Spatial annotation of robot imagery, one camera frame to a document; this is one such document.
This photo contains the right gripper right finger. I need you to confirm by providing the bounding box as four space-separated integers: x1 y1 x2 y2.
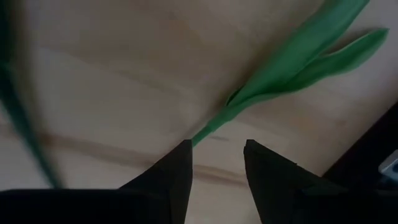
243 139 358 224

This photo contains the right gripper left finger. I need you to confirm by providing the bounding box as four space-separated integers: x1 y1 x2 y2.
102 139 194 224

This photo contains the yellow artificial tulip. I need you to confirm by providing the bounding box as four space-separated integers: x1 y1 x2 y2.
191 0 390 147
0 0 65 189

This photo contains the white blue box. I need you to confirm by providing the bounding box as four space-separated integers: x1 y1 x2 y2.
378 149 398 183

